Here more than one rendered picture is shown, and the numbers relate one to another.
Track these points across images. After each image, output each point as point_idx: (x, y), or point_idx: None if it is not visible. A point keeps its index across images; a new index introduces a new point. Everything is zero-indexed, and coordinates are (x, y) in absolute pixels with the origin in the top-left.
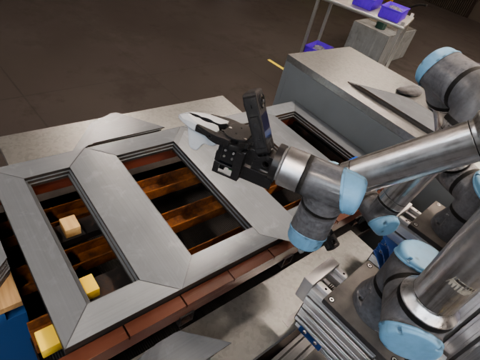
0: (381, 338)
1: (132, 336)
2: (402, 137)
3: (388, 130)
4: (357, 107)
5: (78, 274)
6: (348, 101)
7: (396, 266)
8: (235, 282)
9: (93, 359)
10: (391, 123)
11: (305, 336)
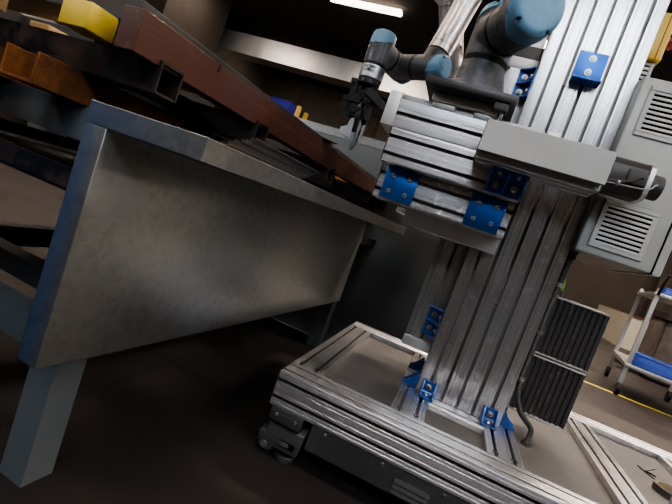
0: (517, 8)
1: (222, 67)
2: (379, 148)
3: (364, 146)
4: (330, 134)
5: (27, 149)
6: (319, 130)
7: (488, 14)
8: (300, 136)
9: (182, 46)
10: (366, 138)
11: (389, 196)
